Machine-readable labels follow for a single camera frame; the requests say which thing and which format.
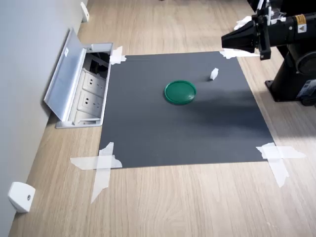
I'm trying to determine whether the small white plastic terminal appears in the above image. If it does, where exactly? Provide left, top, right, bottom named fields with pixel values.
left=209, top=67, right=220, bottom=81

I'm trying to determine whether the round green lid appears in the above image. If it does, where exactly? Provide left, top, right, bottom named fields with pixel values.
left=163, top=80, right=198, bottom=106

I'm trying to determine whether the white tape strip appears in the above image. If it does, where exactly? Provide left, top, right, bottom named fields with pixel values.
left=90, top=142, right=115, bottom=204
left=70, top=155, right=123, bottom=171
left=109, top=45, right=127, bottom=66
left=256, top=145, right=307, bottom=160
left=266, top=143, right=290, bottom=188
left=219, top=48, right=260, bottom=60

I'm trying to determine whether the dark grey mat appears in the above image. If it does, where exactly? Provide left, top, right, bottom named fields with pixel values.
left=99, top=51, right=275, bottom=169

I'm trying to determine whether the white power socket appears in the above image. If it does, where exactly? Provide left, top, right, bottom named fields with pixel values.
left=79, top=70, right=107, bottom=91
left=75, top=90, right=104, bottom=112

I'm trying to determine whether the grey table socket box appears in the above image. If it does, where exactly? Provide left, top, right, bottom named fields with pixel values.
left=43, top=27, right=115, bottom=129

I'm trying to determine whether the white partition bracket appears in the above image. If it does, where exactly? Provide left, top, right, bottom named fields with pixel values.
left=79, top=1, right=90, bottom=23
left=7, top=181, right=36, bottom=214

